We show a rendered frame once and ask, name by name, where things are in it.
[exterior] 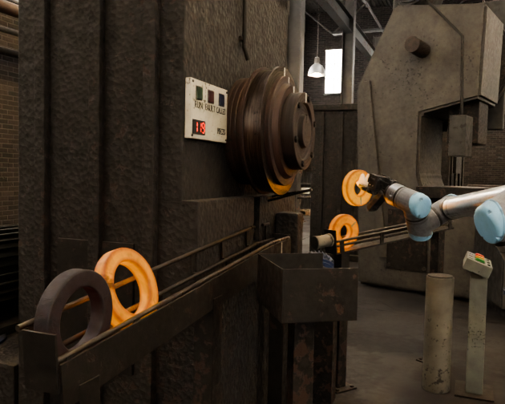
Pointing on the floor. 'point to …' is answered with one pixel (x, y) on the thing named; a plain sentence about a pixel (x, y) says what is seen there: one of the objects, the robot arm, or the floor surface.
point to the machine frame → (139, 171)
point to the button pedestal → (476, 333)
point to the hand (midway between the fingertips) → (357, 183)
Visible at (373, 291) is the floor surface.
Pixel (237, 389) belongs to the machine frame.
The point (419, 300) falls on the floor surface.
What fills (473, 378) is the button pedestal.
